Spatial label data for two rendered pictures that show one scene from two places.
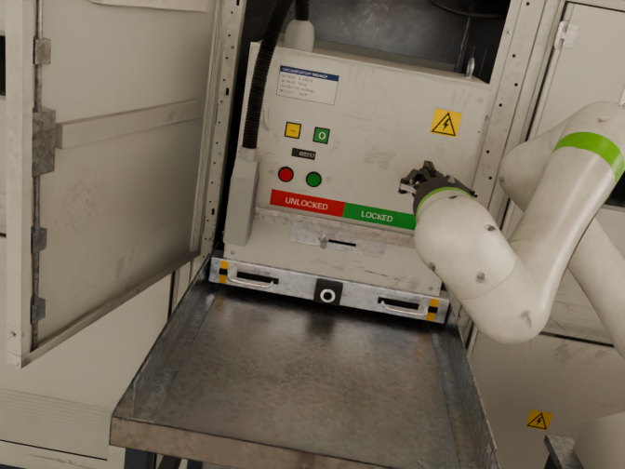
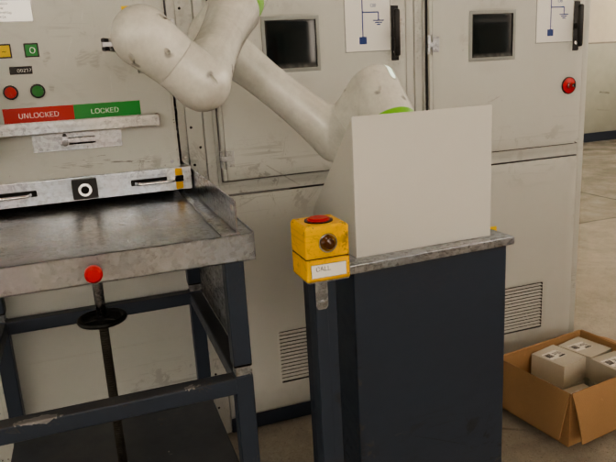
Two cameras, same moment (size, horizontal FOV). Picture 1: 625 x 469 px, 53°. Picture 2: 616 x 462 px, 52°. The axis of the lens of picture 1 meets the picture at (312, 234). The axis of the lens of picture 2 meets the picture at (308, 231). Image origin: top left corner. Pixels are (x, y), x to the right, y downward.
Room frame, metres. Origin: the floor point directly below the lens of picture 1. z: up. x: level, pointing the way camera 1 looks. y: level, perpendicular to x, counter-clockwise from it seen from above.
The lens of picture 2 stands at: (-0.40, -0.06, 1.15)
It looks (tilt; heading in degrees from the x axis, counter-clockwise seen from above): 14 degrees down; 341
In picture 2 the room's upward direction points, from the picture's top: 3 degrees counter-clockwise
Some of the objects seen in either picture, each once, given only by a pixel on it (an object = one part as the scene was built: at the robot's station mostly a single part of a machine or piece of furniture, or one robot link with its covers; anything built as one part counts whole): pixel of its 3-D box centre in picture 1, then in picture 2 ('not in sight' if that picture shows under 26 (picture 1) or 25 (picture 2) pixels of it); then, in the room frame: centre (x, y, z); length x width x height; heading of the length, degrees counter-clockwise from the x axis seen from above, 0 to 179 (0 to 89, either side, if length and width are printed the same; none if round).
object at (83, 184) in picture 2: (327, 292); (84, 189); (1.27, -0.06, 0.90); 0.06 x 0.03 x 0.05; 90
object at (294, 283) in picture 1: (328, 286); (84, 186); (1.31, -0.06, 0.89); 0.54 x 0.05 x 0.06; 90
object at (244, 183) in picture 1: (242, 199); not in sight; (1.22, 0.15, 1.09); 0.08 x 0.05 x 0.17; 0
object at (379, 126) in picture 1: (349, 181); (70, 85); (1.29, -0.06, 1.15); 0.48 x 0.01 x 0.48; 90
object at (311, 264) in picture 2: not in sight; (320, 247); (0.60, -0.43, 0.85); 0.08 x 0.08 x 0.10; 0
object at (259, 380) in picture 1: (318, 353); (89, 229); (1.13, -0.05, 0.82); 0.68 x 0.62 x 0.06; 0
